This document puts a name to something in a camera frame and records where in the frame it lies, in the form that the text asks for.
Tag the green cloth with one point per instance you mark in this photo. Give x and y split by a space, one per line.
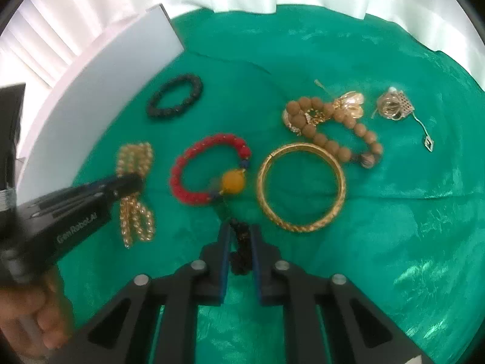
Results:
379 235

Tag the person's left hand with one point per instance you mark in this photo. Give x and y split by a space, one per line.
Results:
49 322

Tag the white curtain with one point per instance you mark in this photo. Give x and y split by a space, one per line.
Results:
57 26

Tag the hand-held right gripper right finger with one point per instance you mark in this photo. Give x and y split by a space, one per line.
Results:
255 261

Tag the gold bangle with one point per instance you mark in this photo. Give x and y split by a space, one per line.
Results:
262 187

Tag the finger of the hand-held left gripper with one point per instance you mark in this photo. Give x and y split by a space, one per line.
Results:
125 182
94 203

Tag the gold mesh pendant cluster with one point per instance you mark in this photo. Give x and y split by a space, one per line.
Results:
392 106

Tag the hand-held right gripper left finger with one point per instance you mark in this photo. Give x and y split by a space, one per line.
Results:
226 258

